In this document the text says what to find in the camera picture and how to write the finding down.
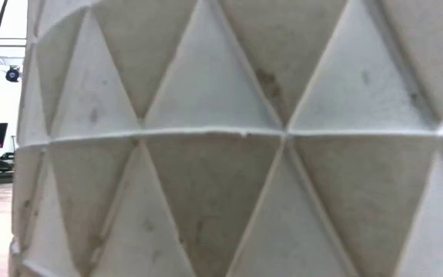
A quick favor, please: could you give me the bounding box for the white faceted triangle-pattern basket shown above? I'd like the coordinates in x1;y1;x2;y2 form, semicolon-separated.
8;0;443;277

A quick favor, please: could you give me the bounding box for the black round mounted camera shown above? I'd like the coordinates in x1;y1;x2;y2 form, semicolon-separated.
5;65;22;83

